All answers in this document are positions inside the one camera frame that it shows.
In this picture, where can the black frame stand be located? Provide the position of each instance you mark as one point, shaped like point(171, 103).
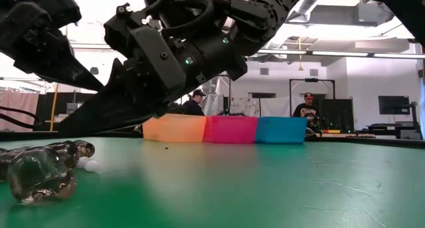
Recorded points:
point(229, 88)
point(312, 79)

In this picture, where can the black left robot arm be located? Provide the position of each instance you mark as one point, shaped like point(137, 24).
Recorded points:
point(56, 5)

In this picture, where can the black desk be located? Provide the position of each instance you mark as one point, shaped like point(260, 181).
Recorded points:
point(391, 126)

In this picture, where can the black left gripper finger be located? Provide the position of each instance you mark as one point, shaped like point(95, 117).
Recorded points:
point(76, 76)

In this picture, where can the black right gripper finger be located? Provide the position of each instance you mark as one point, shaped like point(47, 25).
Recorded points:
point(116, 111)

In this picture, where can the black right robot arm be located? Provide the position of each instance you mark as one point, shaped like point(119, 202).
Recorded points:
point(265, 8)

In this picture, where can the blue plastic bin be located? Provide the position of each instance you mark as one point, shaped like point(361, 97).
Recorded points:
point(280, 130)

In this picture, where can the pink plastic bin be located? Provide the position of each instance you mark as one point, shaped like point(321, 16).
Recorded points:
point(230, 130)

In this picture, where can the orange plastic bin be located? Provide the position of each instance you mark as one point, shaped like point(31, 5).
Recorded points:
point(174, 128)

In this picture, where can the person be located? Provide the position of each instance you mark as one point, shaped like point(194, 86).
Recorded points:
point(194, 105)
point(305, 110)

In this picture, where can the black computer monitor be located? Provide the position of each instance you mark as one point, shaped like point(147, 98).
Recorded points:
point(393, 105)

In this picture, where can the pink curtain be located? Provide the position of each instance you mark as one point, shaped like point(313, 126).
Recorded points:
point(20, 108)

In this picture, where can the smooth silver air duct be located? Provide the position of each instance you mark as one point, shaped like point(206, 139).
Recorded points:
point(305, 2)

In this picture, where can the clear plastic storage box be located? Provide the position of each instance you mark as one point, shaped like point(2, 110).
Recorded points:
point(71, 108)

